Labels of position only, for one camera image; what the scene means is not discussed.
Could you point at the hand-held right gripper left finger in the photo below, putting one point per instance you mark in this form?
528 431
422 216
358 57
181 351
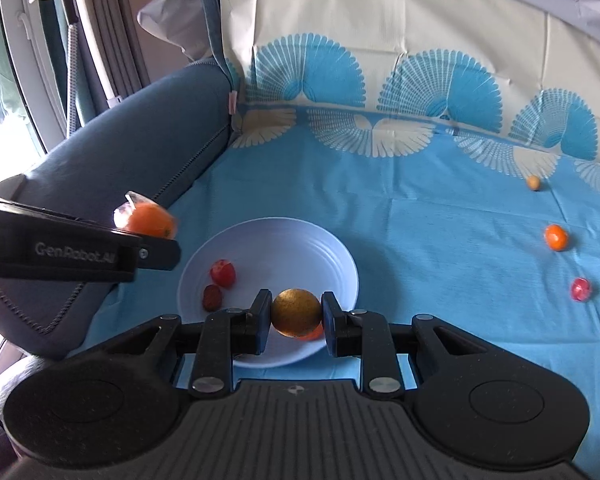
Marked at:
262 320

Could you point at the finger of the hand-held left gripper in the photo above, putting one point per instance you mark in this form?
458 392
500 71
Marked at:
160 255

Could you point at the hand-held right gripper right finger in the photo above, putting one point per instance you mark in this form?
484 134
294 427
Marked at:
328 325

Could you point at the small orange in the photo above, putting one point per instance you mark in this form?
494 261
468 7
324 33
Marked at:
555 237
314 332

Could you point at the small tan longan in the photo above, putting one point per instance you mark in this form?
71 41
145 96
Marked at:
295 312
532 182

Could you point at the plastic-wrapped orange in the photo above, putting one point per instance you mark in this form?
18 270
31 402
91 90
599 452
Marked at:
150 220

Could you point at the red date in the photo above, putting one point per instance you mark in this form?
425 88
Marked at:
212 298

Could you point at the red fruit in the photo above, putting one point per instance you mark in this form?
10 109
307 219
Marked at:
222 273

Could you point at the light blue round plate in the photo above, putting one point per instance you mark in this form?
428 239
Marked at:
280 260

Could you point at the blue sofa armrest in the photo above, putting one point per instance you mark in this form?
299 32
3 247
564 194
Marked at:
130 135

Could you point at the blue fan-printed sheet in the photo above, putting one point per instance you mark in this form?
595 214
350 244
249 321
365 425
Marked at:
430 220

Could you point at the white pole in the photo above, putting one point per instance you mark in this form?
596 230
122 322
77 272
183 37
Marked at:
92 35

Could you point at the grey curtain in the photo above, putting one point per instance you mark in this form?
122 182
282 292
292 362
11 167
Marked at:
115 25

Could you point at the grey sofa cover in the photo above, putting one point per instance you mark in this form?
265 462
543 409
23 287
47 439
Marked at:
180 10

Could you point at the pink wrapped fruit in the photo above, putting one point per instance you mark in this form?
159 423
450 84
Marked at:
580 289

